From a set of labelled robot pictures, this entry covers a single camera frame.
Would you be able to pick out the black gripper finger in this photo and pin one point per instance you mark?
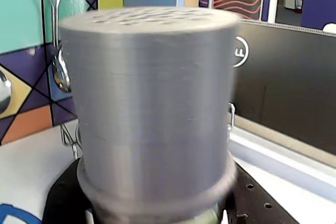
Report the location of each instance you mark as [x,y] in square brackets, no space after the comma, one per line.
[63,203]
[257,208]

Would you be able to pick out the steel pot with lid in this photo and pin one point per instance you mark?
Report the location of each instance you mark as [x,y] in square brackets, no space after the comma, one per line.
[76,145]

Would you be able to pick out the steel hanging spoon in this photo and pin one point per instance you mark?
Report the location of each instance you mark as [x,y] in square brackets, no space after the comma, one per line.
[4,93]

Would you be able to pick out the black Dell monitor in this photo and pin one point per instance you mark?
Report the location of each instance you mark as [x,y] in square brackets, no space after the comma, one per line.
[288,82]

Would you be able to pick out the red fire extinguisher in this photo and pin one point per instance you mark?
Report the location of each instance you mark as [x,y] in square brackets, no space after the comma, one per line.
[299,3]

